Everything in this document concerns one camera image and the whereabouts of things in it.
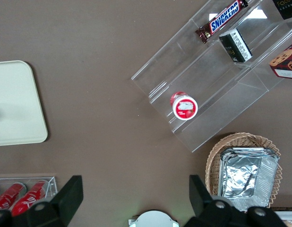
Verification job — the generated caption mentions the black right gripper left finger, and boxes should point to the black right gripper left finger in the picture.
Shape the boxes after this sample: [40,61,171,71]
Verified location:
[0,175,84,227]

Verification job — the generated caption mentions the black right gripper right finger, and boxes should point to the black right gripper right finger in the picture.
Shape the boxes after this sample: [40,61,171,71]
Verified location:
[183,175,285,227]

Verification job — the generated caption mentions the white plastic tray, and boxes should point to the white plastic tray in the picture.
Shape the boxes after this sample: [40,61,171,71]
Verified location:
[0,60,49,147]

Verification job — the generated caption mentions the clear acrylic can holder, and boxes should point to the clear acrylic can holder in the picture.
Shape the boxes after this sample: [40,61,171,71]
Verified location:
[0,176,59,211]

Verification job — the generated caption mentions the red cola can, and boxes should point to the red cola can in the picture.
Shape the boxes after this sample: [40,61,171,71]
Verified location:
[0,183,27,211]
[11,180,49,217]

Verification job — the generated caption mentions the light wicker basket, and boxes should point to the light wicker basket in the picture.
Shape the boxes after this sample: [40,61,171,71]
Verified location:
[205,132,283,209]

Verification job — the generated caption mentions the stacked aluminium foil trays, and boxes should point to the stacked aluminium foil trays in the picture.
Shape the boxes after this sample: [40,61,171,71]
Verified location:
[218,147,280,212]

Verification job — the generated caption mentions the white round fixture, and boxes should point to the white round fixture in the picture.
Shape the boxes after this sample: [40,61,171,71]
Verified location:
[129,210,179,227]

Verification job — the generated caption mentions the white rectangular object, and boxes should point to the white rectangular object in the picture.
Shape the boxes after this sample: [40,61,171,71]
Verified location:
[275,211,292,222]

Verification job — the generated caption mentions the red yogurt cup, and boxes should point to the red yogurt cup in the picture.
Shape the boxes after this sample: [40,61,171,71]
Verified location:
[170,91,199,121]

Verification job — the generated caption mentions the clear acrylic stepped stand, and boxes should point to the clear acrylic stepped stand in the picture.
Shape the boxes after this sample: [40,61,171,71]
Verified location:
[130,0,292,153]

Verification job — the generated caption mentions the black box white print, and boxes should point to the black box white print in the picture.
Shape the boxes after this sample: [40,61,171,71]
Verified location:
[218,27,253,63]

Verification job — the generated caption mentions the red cookie box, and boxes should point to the red cookie box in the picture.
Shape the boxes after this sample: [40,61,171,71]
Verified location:
[268,40,292,80]

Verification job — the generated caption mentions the Snickers chocolate bar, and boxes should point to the Snickers chocolate bar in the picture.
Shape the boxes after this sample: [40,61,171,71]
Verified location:
[195,0,249,44]

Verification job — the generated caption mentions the black box gold lettering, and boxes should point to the black box gold lettering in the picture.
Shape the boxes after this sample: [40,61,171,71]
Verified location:
[271,0,292,20]

